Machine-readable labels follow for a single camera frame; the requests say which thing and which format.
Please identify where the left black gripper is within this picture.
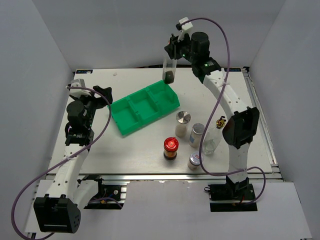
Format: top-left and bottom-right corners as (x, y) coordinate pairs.
(69, 86), (112, 129)

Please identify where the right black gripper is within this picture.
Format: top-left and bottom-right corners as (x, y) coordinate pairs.
(163, 31), (197, 64)

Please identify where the glass bottle with dark bottom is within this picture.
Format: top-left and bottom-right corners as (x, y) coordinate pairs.
(162, 53), (178, 85)

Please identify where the glass bottle gold black pourer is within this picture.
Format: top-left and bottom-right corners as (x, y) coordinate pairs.
(202, 115), (226, 155)

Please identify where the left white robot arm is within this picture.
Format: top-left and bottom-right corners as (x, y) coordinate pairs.
(33, 83), (113, 234)

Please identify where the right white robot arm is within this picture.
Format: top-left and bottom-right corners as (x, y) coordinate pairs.
(164, 32), (260, 200)

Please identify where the green three-compartment bin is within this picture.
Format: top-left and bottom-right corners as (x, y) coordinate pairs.
(111, 80), (180, 136)

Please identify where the left blue table label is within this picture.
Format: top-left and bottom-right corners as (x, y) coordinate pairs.
(75, 69), (93, 74)

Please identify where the blue table label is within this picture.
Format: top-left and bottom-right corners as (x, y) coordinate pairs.
(223, 67), (242, 72)
(75, 69), (93, 74)

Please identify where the right blue table label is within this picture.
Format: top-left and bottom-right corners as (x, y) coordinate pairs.
(223, 67), (242, 72)

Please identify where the jar with flat silver lid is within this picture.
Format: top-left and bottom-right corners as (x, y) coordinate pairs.
(175, 110), (191, 138)

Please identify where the red lid dark sauce jar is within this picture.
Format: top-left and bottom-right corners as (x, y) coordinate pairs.
(163, 137), (179, 161)

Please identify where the blue label silver lid shaker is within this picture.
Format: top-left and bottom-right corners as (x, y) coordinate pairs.
(189, 123), (205, 148)

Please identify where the small red label spice jar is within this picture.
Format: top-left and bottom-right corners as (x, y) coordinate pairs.
(187, 151), (201, 171)

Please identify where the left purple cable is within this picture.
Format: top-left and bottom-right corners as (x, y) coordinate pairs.
(12, 83), (112, 237)

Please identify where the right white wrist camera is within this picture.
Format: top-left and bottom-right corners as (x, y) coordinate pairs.
(175, 17), (193, 42)

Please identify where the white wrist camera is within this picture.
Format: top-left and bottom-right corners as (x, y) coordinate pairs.
(65, 78), (91, 98)
(175, 17), (193, 42)

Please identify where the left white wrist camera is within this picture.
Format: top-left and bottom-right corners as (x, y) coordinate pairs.
(65, 78), (91, 98)

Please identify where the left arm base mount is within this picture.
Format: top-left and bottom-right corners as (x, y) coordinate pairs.
(77, 174), (125, 210)

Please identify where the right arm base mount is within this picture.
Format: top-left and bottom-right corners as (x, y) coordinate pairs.
(204, 184), (258, 213)

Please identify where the front aluminium table rail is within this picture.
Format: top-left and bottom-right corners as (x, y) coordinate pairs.
(44, 172), (283, 185)

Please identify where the aluminium table rail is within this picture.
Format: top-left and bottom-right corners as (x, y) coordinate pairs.
(44, 172), (283, 185)
(241, 66), (284, 181)

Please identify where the right aluminium table rail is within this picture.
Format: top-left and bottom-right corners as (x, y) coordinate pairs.
(241, 66), (284, 181)

